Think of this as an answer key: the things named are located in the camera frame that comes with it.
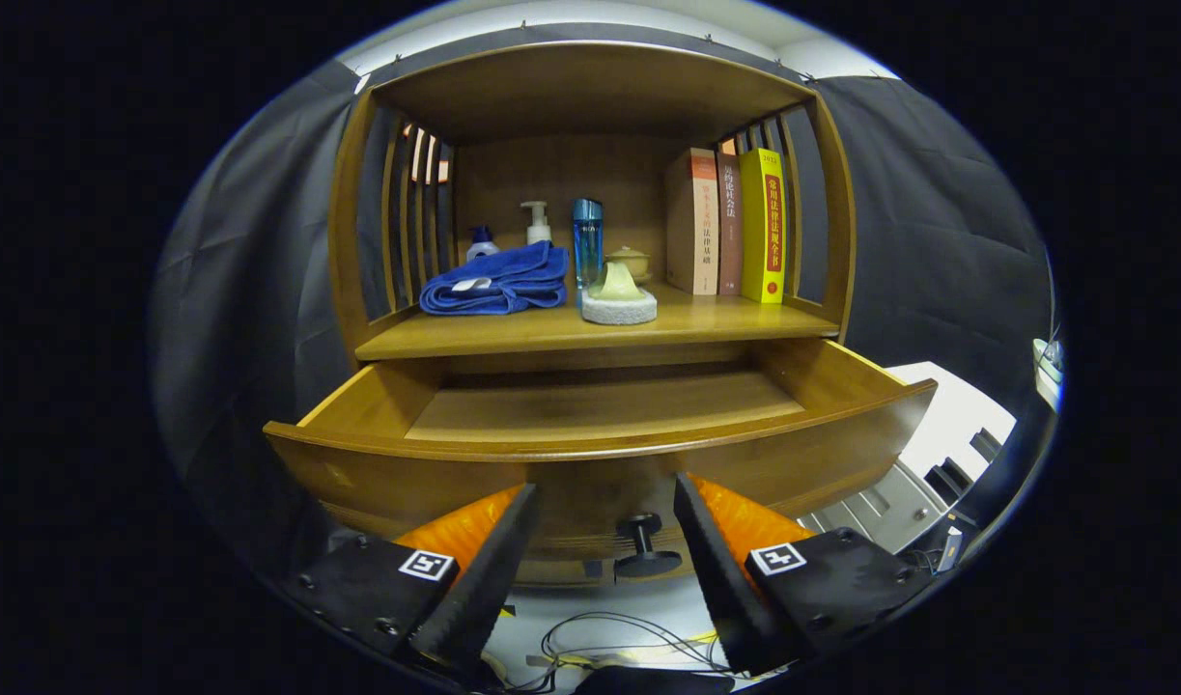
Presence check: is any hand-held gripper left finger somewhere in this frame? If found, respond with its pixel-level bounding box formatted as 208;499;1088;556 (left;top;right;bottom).
283;483;541;677

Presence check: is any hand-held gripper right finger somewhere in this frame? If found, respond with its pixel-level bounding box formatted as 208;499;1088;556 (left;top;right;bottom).
673;471;936;675

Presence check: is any black drawer knob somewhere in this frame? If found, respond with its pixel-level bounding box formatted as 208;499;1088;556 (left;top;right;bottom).
613;513;685;580

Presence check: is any wooden drawer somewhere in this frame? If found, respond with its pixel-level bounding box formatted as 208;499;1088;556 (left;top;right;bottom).
264;338;939;585

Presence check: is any pale green item white base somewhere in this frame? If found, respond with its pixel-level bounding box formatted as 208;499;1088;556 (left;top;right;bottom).
580;263;659;326

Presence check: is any wooden cabinet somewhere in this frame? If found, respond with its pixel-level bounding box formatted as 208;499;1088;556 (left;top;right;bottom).
327;41;857;377

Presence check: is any blue folded towel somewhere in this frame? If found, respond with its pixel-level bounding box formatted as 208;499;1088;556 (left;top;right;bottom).
418;240;570;317

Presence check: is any beige lidded teacup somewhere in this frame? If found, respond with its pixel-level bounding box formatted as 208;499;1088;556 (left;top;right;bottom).
605;246;653;284

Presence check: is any brown book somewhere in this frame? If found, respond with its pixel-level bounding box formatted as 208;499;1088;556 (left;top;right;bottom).
716;152;745;296

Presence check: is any yellow book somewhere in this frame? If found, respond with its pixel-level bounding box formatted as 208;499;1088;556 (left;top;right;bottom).
739;147;787;305

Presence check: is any beige book orange label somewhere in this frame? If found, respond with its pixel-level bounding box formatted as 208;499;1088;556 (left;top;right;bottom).
664;148;721;296

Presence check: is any blue glass bottle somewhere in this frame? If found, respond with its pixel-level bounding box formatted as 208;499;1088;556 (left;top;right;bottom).
572;198;605;291

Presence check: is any small white device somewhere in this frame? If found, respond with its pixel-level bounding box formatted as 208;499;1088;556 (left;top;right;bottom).
1032;338;1064;411

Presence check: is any black backdrop cloth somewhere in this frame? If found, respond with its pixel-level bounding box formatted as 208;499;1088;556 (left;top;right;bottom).
151;21;1054;580

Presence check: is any tangle of black cables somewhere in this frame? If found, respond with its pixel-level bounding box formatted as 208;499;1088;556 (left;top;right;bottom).
484;610;736;691

